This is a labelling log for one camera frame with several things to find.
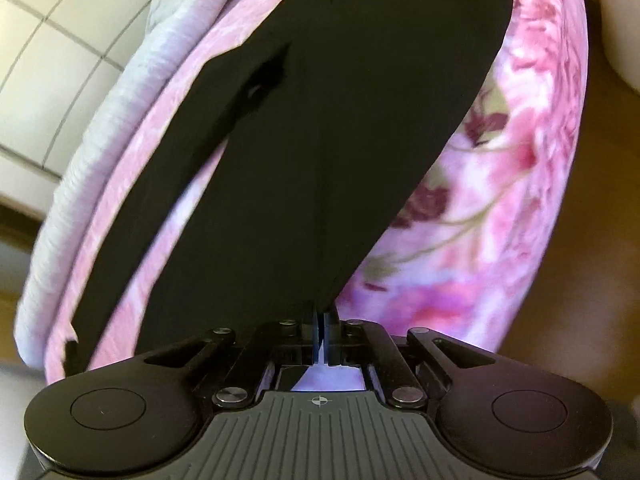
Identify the black garment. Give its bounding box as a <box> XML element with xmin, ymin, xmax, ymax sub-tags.
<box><xmin>64</xmin><ymin>0</ymin><xmax>513</xmax><ymax>375</ymax></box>

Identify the pink floral bed sheet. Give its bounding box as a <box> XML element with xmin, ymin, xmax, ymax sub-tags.
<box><xmin>43</xmin><ymin>0</ymin><xmax>588</xmax><ymax>384</ymax></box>

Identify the white striped quilt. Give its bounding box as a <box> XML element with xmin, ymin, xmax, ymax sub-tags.
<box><xmin>14</xmin><ymin>0</ymin><xmax>228</xmax><ymax>370</ymax></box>

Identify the white wardrobe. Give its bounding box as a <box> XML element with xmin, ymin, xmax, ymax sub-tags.
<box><xmin>1</xmin><ymin>0</ymin><xmax>151</xmax><ymax>218</ymax></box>

